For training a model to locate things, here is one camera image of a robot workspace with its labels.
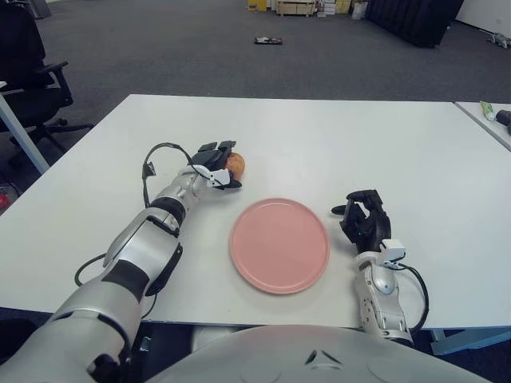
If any white wrist sensor box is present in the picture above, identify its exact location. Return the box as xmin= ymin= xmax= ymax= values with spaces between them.
xmin=381 ymin=238 xmax=407 ymax=267
xmin=205 ymin=168 xmax=232 ymax=189

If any grey metal table leg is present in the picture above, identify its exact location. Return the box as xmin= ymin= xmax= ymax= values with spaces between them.
xmin=0 ymin=95 xmax=51 ymax=175

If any white right wrist sensor box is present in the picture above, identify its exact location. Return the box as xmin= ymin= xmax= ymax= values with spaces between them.
xmin=381 ymin=238 xmax=407 ymax=267

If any black curtain partition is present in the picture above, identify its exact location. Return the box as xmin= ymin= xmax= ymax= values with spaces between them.
xmin=365 ymin=0 xmax=466 ymax=49

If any silver grey robot torso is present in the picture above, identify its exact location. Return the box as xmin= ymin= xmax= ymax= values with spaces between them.
xmin=143 ymin=323 xmax=488 ymax=383

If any black office chair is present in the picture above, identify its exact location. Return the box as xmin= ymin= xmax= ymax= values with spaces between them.
xmin=0 ymin=0 xmax=95 ymax=168

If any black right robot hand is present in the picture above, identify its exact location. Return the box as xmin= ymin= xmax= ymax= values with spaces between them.
xmin=330 ymin=189 xmax=393 ymax=253

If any red yellow apple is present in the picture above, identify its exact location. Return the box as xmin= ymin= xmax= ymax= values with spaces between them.
xmin=226 ymin=152 xmax=247 ymax=177

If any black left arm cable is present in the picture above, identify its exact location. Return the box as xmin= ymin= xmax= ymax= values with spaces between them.
xmin=74 ymin=142 xmax=208 ymax=286

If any pink round plate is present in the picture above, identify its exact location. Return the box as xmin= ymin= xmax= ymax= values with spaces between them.
xmin=229 ymin=196 xmax=331 ymax=296

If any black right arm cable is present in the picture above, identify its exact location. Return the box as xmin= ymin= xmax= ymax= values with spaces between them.
xmin=394 ymin=263 xmax=430 ymax=332

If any white left wrist sensor box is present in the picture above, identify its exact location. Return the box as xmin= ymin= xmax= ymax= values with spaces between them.
xmin=205 ymin=168 xmax=232 ymax=189

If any wooden pallet crate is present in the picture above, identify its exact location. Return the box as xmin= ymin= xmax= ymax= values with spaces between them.
xmin=276 ymin=0 xmax=319 ymax=18

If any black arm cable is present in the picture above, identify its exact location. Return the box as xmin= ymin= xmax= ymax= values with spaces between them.
xmin=74 ymin=142 xmax=208 ymax=286
xmin=394 ymin=263 xmax=430 ymax=332

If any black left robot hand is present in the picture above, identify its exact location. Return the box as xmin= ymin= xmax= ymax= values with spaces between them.
xmin=188 ymin=139 xmax=244 ymax=191

